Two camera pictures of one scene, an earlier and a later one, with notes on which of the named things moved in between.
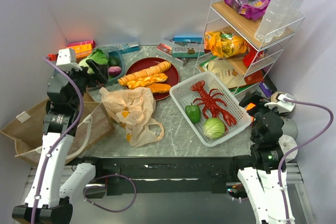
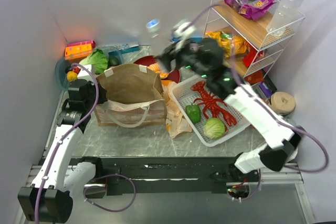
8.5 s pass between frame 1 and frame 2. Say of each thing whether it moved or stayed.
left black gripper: moved
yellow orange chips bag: stayed
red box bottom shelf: stayed
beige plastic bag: moved
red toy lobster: stayed
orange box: stayed
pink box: stayed
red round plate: stayed
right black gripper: moved
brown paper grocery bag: moved
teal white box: stayed
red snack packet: stayed
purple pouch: stayed
